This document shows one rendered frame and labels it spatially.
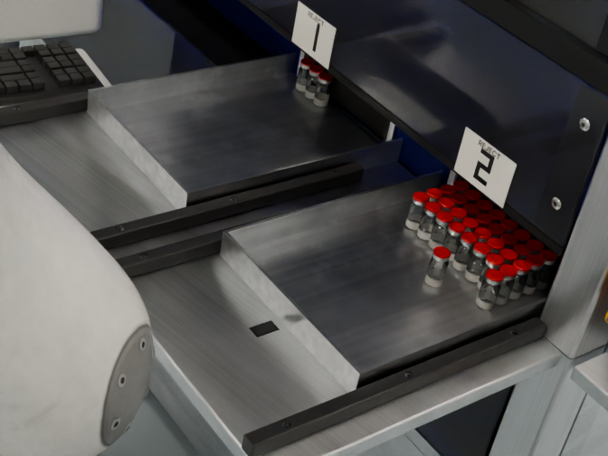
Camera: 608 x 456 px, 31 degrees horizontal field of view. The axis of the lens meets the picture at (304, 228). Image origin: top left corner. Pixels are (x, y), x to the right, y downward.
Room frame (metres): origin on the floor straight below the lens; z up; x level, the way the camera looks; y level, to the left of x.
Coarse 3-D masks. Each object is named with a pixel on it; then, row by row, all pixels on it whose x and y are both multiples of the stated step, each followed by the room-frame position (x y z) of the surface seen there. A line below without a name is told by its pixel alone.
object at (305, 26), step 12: (300, 12) 1.38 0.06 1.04; (312, 12) 1.36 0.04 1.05; (300, 24) 1.38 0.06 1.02; (312, 24) 1.36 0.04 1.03; (324, 24) 1.34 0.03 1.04; (300, 36) 1.37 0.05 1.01; (312, 36) 1.35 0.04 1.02; (324, 36) 1.34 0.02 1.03; (312, 48) 1.35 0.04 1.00; (324, 48) 1.33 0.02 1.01; (324, 60) 1.33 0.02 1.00
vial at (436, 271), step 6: (432, 258) 1.05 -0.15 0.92; (438, 258) 1.04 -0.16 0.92; (432, 264) 1.04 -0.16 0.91; (438, 264) 1.04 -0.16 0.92; (444, 264) 1.04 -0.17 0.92; (432, 270) 1.04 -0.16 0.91; (438, 270) 1.04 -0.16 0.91; (444, 270) 1.04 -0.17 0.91; (426, 276) 1.05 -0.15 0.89; (432, 276) 1.04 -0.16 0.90; (438, 276) 1.04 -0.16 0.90; (444, 276) 1.05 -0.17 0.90; (426, 282) 1.05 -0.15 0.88; (432, 282) 1.04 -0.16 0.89; (438, 282) 1.04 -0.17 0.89
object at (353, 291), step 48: (384, 192) 1.18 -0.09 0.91; (240, 240) 1.04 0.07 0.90; (288, 240) 1.08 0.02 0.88; (336, 240) 1.10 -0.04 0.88; (384, 240) 1.12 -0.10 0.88; (288, 288) 0.99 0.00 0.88; (336, 288) 1.00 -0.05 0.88; (384, 288) 1.02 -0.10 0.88; (432, 288) 1.04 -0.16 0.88; (336, 336) 0.92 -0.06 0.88; (384, 336) 0.94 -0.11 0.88; (432, 336) 0.95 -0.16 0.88; (480, 336) 0.95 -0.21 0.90
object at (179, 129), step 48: (96, 96) 1.27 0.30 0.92; (144, 96) 1.33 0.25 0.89; (192, 96) 1.37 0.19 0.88; (240, 96) 1.40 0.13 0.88; (288, 96) 1.43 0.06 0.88; (144, 144) 1.22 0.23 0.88; (192, 144) 1.25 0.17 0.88; (240, 144) 1.27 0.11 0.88; (288, 144) 1.30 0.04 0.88; (336, 144) 1.32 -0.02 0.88; (384, 144) 1.29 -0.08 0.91; (192, 192) 1.09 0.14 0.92; (240, 192) 1.14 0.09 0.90
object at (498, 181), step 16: (464, 144) 1.13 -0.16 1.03; (480, 144) 1.11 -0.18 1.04; (464, 160) 1.12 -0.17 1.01; (480, 160) 1.11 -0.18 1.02; (496, 160) 1.09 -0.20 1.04; (464, 176) 1.12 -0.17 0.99; (480, 176) 1.10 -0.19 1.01; (496, 176) 1.09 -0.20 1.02; (512, 176) 1.07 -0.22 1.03; (496, 192) 1.08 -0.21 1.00
